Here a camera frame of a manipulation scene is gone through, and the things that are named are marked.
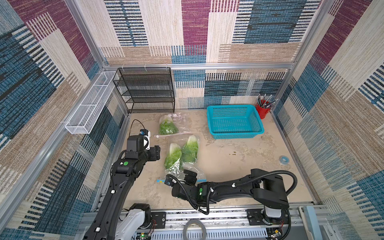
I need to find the black wire shelf rack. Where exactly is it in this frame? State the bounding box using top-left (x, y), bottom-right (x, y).
top-left (113, 67), bottom-right (176, 114)

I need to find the white mesh wall basket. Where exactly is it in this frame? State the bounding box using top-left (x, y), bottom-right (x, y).
top-left (65, 72), bottom-right (115, 135)

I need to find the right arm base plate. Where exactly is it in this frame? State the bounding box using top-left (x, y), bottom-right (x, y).
top-left (246, 209), bottom-right (291, 226)

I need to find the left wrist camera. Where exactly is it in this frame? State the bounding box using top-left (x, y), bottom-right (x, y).
top-left (140, 129), bottom-right (151, 151)

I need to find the chinese cabbage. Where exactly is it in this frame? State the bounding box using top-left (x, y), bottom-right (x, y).
top-left (181, 135), bottom-right (199, 163)
top-left (164, 143), bottom-right (182, 171)

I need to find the red utensil cup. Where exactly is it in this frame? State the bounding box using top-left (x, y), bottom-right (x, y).
top-left (256, 100), bottom-right (271, 120)

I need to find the grey tape roll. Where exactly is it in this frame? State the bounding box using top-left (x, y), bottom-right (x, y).
top-left (182, 220), bottom-right (208, 240)

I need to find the teal plastic basket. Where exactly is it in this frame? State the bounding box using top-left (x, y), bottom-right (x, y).
top-left (207, 105), bottom-right (265, 140)

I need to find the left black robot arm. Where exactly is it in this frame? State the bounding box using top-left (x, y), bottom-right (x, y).
top-left (83, 129), bottom-right (161, 240)

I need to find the blue tape roll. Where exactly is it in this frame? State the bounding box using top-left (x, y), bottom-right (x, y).
top-left (279, 156), bottom-right (290, 165)

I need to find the clear blue-zip bag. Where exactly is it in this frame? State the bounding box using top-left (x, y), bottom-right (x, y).
top-left (156, 132), bottom-right (206, 183)

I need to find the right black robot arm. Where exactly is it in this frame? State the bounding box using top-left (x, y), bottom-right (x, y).
top-left (165, 169), bottom-right (298, 226)

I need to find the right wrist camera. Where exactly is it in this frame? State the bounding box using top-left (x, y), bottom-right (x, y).
top-left (165, 176), bottom-right (177, 188)

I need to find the clear pink-zip lettuce bag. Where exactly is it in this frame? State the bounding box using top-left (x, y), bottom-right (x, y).
top-left (155, 113), bottom-right (192, 138)

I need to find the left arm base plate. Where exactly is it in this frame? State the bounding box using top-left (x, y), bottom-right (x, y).
top-left (137, 212), bottom-right (167, 231)

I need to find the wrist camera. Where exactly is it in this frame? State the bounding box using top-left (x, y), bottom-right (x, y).
top-left (165, 176), bottom-right (177, 188)
top-left (140, 129), bottom-right (151, 151)

